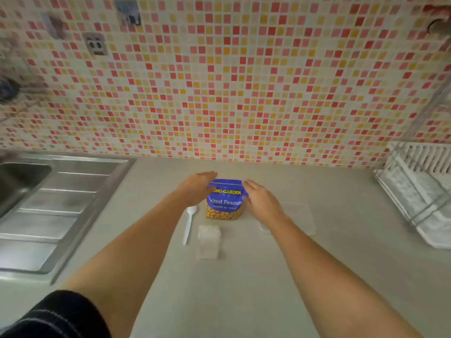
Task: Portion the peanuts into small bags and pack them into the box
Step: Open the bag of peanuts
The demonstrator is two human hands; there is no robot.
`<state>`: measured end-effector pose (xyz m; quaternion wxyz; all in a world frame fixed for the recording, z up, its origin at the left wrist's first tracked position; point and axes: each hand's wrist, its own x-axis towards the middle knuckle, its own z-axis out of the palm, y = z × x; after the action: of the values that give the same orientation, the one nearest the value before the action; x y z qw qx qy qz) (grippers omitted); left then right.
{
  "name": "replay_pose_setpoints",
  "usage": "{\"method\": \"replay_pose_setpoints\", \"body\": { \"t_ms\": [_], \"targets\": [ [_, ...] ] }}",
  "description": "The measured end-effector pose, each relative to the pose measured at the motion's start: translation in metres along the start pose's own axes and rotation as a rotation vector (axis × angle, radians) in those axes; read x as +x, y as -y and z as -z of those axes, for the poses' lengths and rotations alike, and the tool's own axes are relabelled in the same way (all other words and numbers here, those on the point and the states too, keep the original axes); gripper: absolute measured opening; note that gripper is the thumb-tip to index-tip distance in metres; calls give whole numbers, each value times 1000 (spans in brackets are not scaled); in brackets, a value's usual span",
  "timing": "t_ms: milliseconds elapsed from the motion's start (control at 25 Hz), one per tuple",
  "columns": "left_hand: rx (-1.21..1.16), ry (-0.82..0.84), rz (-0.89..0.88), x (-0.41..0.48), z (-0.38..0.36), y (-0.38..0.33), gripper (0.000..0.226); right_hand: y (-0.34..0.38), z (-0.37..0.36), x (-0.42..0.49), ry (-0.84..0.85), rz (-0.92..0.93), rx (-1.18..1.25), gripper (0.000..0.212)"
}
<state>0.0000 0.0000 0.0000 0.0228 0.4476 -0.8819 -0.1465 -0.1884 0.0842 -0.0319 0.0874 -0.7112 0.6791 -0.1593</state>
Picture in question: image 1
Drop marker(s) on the person's right forearm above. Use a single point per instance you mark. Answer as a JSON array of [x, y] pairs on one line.
[[334, 288]]

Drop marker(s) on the white plastic spoon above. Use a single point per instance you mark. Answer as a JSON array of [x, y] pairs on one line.
[[189, 221]]

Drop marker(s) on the stack of clear plastic bags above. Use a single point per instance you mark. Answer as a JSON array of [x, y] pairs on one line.
[[209, 242]]

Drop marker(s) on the person's right hand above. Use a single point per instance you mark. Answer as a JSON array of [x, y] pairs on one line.
[[264, 207]]

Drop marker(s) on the black shirt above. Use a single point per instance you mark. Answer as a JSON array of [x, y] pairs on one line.
[[53, 320]]

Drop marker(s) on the clear plastic container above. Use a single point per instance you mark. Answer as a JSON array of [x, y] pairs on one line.
[[299, 218]]

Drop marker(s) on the stainless steel sink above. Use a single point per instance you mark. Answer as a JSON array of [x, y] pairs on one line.
[[53, 207]]

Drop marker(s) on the person's left forearm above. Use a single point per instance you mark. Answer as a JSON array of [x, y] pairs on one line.
[[141, 249]]

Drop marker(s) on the grey wall sticker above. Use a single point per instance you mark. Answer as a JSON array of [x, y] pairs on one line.
[[127, 13]]

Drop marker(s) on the grey wall socket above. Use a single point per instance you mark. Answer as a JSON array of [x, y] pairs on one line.
[[94, 43]]

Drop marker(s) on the person's left hand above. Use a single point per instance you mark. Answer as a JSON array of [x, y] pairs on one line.
[[195, 190]]

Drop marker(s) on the blue foil peanuts package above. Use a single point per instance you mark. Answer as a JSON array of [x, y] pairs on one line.
[[225, 202]]

